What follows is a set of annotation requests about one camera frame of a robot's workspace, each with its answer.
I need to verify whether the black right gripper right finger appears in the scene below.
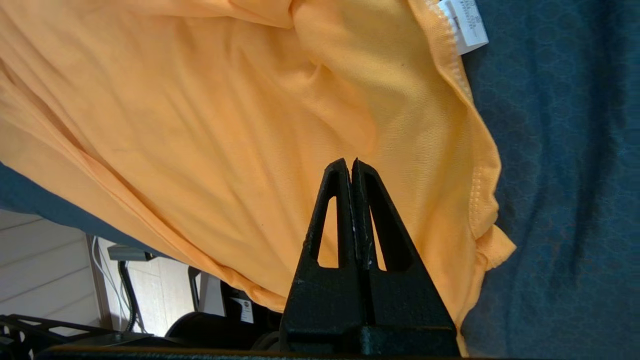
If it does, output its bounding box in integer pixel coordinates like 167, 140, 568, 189
351, 158, 461, 351

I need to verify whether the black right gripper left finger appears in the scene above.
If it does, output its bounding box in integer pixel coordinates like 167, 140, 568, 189
279, 158, 368, 351

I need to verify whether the dark blue bed sheet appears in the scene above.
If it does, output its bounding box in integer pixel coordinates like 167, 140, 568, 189
0, 0, 640, 360

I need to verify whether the grey device with green light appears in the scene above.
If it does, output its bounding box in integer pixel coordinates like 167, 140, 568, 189
107, 244, 156, 262

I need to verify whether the yellow t-shirt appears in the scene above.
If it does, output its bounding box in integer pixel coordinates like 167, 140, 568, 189
0, 0, 517, 358

